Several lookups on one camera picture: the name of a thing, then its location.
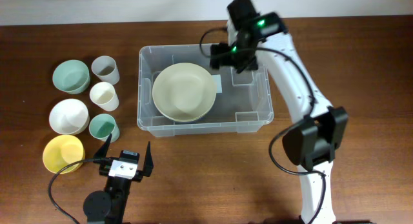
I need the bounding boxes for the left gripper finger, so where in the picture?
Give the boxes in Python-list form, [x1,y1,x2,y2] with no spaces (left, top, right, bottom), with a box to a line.
[142,142,154,177]
[94,134,112,159]

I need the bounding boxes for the white small bowl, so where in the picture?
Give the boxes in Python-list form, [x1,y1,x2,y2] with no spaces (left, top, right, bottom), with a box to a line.
[49,99,90,135]

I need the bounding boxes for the cream large bowl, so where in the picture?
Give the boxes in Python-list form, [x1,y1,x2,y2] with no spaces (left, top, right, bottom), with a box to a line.
[152,63,217,121]

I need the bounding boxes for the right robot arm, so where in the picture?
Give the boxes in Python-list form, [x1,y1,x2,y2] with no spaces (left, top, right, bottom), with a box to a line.
[208,0,348,223]

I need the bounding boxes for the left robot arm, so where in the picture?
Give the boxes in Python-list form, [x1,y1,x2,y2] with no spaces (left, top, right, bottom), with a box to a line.
[83,135,154,223]

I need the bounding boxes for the green cup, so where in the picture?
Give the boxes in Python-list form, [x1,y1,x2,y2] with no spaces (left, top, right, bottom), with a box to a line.
[88,114,120,143]

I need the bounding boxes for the white label in bin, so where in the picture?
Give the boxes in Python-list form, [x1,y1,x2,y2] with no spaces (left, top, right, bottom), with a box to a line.
[212,74,223,94]

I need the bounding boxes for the yellow small bowl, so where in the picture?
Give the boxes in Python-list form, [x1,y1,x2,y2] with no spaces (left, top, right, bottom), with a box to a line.
[43,135,86,174]

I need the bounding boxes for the cream cup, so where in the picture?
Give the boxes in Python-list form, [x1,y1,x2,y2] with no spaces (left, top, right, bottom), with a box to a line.
[90,82,119,112]

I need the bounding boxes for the clear plastic storage bin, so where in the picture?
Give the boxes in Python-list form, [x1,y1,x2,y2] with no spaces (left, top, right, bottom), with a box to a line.
[137,44,274,137]

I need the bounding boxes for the green small bowl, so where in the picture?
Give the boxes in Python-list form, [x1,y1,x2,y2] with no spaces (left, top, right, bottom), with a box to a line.
[52,59,91,94]

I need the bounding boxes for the grey cup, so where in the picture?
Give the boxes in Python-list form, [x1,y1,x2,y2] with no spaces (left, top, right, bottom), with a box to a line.
[91,56,120,85]

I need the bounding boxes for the left black cable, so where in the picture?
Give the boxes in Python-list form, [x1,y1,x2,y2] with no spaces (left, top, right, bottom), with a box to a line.
[48,157,110,224]

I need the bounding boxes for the black cable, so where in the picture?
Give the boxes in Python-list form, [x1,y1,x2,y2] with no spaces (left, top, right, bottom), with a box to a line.
[199,26,327,224]
[48,157,110,224]

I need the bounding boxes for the right black cable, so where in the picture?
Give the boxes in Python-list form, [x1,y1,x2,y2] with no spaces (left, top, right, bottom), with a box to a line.
[199,26,327,224]

